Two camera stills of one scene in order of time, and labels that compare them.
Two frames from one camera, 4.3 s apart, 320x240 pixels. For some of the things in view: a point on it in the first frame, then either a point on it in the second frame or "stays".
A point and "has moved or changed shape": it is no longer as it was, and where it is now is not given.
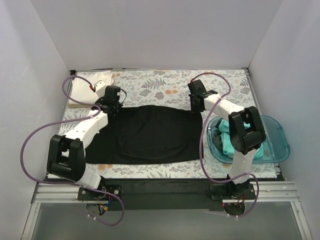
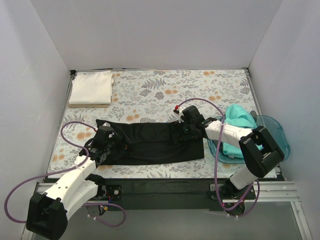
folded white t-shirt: [81, 90] stays
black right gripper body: [196, 103] → [178, 132]
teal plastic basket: [276, 145] stays
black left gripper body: [110, 108] → [120, 144]
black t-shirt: [149, 133] has moved or changed shape
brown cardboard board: [79, 105] stays
